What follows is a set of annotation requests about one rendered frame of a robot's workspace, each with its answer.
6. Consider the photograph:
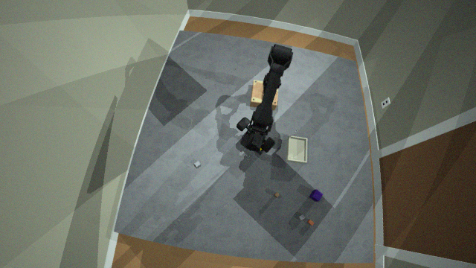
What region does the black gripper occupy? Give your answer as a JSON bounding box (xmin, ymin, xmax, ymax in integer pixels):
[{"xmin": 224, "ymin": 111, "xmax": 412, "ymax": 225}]
[{"xmin": 237, "ymin": 117, "xmax": 275, "ymax": 153}]

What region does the blue cube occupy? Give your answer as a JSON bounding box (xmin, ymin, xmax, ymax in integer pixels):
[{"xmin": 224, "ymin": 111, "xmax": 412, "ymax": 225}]
[{"xmin": 309, "ymin": 189, "xmax": 323, "ymax": 201}]

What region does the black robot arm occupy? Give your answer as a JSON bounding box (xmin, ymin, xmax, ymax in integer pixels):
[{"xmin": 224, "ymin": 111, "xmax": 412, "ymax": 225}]
[{"xmin": 240, "ymin": 44, "xmax": 293, "ymax": 152}]

